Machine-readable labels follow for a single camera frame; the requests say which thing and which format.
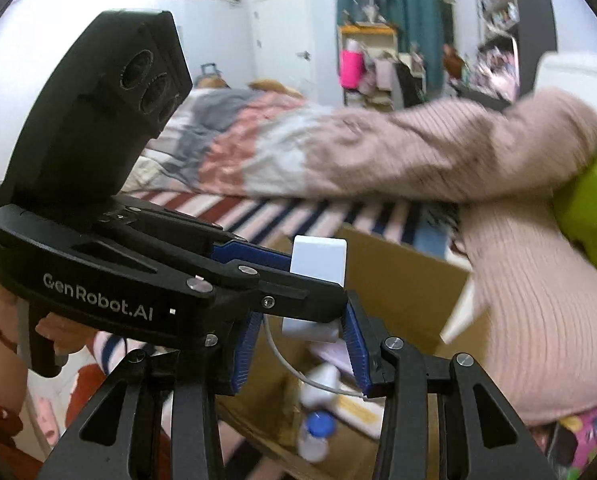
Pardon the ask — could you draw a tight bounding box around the white headboard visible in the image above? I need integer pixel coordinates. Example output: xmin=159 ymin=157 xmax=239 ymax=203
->
xmin=533 ymin=50 xmax=597 ymax=126

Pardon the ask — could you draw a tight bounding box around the bright pink bag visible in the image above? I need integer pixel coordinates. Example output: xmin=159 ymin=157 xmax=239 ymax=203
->
xmin=341 ymin=49 xmax=366 ymax=88

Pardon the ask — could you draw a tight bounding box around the green plush toy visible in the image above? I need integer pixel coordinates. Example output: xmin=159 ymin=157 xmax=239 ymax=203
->
xmin=551 ymin=152 xmax=597 ymax=286

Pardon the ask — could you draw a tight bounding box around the cluttered desk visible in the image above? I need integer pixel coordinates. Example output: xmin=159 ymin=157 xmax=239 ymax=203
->
xmin=458 ymin=85 xmax=515 ymax=111

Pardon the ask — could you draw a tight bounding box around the brown round object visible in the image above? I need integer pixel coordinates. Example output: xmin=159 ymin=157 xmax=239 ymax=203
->
xmin=443 ymin=45 xmax=466 ymax=78

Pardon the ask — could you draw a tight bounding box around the white charger cable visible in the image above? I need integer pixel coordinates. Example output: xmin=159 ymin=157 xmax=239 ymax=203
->
xmin=263 ymin=312 xmax=371 ymax=401

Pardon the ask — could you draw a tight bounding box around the teal curtain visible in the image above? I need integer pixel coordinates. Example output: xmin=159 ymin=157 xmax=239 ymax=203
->
xmin=335 ymin=0 xmax=446 ymax=91

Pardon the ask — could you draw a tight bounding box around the pink patterned cloth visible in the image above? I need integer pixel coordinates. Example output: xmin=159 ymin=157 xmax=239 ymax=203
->
xmin=548 ymin=402 xmax=597 ymax=471

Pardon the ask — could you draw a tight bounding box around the white bottle with blue cap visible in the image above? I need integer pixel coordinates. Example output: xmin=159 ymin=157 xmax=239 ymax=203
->
xmin=297 ymin=410 xmax=338 ymax=462

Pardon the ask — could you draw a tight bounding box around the yellow shelf rack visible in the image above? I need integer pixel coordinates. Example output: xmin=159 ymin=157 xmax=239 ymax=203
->
xmin=339 ymin=24 xmax=399 ymax=108

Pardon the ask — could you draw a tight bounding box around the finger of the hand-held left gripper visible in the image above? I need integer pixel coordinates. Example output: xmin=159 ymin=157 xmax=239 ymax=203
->
xmin=186 ymin=257 xmax=350 ymax=324
xmin=206 ymin=232 xmax=294 ymax=274

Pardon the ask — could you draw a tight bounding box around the striped bed blanket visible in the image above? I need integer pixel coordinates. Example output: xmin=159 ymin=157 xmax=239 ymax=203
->
xmin=68 ymin=187 xmax=461 ymax=480

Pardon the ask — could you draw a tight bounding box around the white door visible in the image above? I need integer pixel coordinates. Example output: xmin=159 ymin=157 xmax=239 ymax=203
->
xmin=251 ymin=0 xmax=315 ymax=93

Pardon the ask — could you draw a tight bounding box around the grey bookshelf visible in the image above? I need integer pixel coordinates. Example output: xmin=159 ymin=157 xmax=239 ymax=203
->
xmin=478 ymin=0 xmax=551 ymax=101

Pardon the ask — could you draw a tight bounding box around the brown cardboard box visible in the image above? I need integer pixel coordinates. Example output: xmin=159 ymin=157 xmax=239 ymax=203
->
xmin=213 ymin=222 xmax=494 ymax=480

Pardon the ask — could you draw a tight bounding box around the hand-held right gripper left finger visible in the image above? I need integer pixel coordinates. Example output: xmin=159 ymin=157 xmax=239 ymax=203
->
xmin=37 ymin=310 xmax=260 ymax=480

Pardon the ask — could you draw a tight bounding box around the pink knitted sweater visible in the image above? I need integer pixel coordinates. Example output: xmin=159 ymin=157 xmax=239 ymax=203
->
xmin=455 ymin=200 xmax=597 ymax=426

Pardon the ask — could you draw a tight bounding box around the glass display case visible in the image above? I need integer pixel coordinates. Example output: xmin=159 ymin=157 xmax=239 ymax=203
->
xmin=351 ymin=0 xmax=386 ymax=26

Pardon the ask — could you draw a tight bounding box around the white pump bottle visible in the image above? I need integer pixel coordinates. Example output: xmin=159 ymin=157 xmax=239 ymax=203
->
xmin=298 ymin=362 xmax=341 ymax=408

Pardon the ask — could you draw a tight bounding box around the purple box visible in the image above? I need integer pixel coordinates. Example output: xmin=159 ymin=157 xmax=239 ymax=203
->
xmin=311 ymin=342 xmax=351 ymax=376

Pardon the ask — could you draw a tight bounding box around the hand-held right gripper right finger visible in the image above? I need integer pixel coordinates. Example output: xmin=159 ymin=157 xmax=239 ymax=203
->
xmin=343 ymin=304 xmax=556 ymax=480

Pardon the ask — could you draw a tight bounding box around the pink slipper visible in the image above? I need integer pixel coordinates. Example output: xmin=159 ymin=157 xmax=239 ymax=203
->
xmin=34 ymin=397 xmax=59 ymax=443

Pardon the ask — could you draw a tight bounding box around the white box with yellow label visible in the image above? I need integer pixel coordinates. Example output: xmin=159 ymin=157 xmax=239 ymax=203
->
xmin=335 ymin=392 xmax=386 ymax=431

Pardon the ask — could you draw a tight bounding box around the pink grey striped duvet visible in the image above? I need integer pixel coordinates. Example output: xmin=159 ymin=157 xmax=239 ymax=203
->
xmin=123 ymin=85 xmax=597 ymax=211

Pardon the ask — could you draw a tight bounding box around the person's left hand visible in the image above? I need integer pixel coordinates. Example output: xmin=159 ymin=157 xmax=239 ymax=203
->
xmin=0 ymin=252 xmax=96 ymax=361

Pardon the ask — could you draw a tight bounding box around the white charger block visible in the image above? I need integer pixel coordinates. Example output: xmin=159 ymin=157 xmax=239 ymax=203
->
xmin=281 ymin=235 xmax=348 ymax=343

